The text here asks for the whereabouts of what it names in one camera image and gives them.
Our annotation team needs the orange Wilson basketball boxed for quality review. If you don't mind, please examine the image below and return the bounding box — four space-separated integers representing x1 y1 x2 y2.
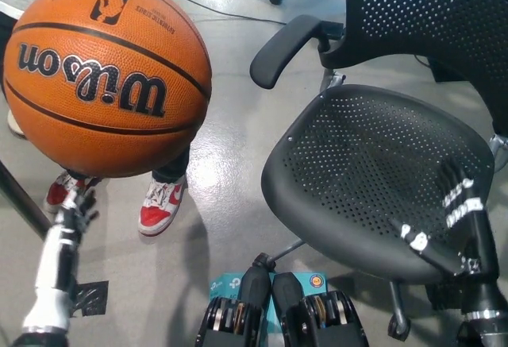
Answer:
2 0 214 179

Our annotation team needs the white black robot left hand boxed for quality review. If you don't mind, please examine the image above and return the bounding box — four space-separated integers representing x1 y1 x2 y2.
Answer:
21 182 100 335

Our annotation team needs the black slanted pole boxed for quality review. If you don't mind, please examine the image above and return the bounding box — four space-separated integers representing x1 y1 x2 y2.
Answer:
0 160 52 241

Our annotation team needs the white shoe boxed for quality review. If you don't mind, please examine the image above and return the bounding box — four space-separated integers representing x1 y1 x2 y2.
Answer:
6 109 27 140

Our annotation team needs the black perforated office chair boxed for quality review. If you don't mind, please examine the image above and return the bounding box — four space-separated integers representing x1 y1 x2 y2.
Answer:
249 0 508 342

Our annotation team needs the teal TP-Link cardboard box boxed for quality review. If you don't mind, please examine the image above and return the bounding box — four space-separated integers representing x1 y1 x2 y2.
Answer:
209 271 329 347

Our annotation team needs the thin black floor cable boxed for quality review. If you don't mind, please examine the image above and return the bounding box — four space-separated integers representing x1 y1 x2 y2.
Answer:
162 0 287 26

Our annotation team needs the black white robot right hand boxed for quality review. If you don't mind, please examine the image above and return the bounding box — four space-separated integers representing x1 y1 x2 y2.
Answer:
391 156 502 318

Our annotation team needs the black floor box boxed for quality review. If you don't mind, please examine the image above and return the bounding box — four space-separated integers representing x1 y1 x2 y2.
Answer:
426 56 477 84

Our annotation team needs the red white sneaker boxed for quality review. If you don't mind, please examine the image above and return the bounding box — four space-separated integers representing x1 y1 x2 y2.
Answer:
43 170 102 215
137 172 187 237

